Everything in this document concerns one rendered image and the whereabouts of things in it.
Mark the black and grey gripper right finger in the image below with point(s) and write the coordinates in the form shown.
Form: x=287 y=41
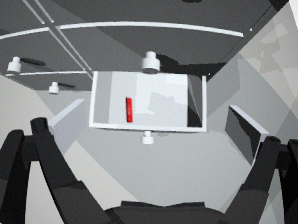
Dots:
x=250 y=138

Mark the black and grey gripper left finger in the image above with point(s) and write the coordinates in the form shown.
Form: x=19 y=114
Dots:
x=73 y=200

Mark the white drawer front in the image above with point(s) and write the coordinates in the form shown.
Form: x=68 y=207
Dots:
x=79 y=80
x=34 y=50
x=17 y=14
x=151 y=47
x=177 y=101
x=235 y=13

